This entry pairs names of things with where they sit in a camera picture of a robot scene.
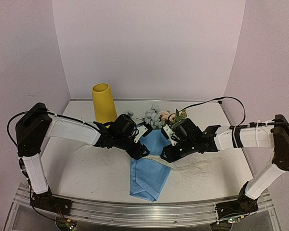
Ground artificial flower bunch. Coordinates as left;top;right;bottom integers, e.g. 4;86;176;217
142;104;187;130

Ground yellow plastic vase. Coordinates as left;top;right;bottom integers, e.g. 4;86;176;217
92;83;118;124

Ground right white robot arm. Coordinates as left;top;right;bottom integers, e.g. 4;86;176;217
160;115;289;200

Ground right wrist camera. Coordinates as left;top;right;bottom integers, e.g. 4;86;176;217
161;125;179;146

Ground loose blue artificial flower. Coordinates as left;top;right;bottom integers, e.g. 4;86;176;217
123;110;143;121

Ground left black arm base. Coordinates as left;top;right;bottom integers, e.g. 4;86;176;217
30;186;72;215

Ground aluminium front rail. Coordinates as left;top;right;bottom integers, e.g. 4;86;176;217
4;184;280;231

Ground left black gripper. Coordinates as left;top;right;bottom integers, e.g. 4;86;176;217
115;135;151;161

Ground cream printed ribbon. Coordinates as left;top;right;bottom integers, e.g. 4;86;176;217
143;155;224;172

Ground right black camera cable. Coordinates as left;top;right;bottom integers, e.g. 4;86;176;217
167;96;247;128

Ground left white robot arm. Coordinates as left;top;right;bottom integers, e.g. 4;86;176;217
11;103;152;210

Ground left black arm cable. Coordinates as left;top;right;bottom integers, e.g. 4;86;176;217
6;109;51;154

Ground blue wrapping paper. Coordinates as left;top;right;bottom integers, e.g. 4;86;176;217
130;130;171;202

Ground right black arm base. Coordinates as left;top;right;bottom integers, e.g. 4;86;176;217
215;181;259;220

